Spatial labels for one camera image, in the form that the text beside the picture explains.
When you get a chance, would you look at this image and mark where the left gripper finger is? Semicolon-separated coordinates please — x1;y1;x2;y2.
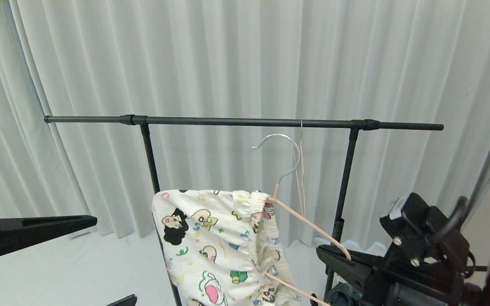
105;294;137;306

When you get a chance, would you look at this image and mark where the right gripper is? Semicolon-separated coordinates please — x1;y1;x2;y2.
368;255;469;306

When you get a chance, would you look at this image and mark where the cream printed garment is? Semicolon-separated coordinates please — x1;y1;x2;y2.
151;189;303;306

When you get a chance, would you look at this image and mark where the pink clothes hanger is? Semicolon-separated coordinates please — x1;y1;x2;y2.
251;134;353;306
293;120;307;217

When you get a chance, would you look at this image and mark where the black clothes rack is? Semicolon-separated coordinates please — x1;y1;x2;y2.
44;114;444;306

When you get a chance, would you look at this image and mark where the dark grey garment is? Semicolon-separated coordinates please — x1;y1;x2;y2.
325;281;362;306

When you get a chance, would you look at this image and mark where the white curtain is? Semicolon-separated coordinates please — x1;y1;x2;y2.
0;0;490;251

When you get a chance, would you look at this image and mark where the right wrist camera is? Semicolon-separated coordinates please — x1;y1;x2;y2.
380;193;471;272

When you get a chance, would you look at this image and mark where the black cable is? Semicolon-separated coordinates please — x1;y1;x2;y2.
430;196;488;277

